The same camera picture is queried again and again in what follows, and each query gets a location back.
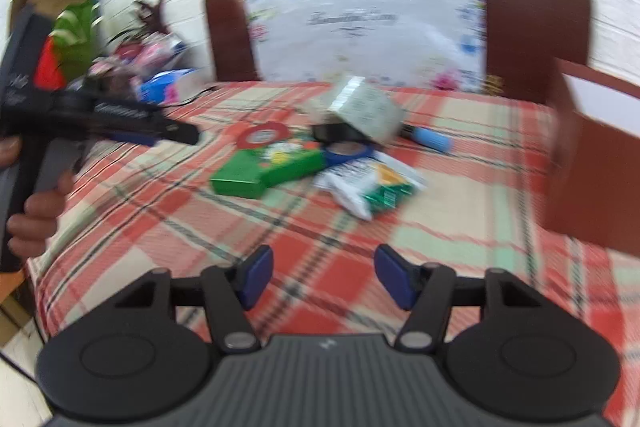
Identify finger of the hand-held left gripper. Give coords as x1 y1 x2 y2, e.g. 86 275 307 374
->
87 99 200 146
102 130 158 146

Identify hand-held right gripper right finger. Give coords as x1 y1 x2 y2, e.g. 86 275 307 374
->
374 243 543 354

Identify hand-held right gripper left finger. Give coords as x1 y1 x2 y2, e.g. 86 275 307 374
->
114 244 275 354

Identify black tape roll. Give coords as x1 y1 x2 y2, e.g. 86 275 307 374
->
311 121 366 146

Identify person's left hand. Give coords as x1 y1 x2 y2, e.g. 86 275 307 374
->
0 138 76 258

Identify blue tissue pack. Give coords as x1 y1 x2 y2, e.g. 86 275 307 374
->
140 68 201 105

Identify red bag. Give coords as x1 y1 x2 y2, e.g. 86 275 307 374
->
34 34 68 90

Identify clear bag of pink packets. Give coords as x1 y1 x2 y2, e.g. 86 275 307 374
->
90 32 188 78

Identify green leafy plant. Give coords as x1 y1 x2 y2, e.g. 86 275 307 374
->
52 0 101 80

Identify white green snack packet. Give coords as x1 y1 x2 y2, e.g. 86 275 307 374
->
314 154 427 222

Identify red tape roll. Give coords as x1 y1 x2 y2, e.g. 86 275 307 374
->
236 121 291 150

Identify green printed box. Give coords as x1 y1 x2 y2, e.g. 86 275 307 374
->
210 141 325 200

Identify dark red leafy plant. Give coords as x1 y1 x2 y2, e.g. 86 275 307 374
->
134 0 173 38

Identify blue tape roll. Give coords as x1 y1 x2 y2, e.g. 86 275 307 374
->
322 142 375 168

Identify blue marker pen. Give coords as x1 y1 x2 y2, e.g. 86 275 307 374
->
400 123 454 154

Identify reddish brown cardboard box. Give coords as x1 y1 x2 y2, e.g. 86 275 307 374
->
542 57 640 253

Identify floral plastic bag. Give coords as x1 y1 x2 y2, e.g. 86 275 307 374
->
244 0 488 95

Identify brown wooden chair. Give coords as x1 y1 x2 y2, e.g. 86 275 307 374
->
205 0 593 105

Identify black cable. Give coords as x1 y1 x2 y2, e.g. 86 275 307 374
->
162 84 218 108

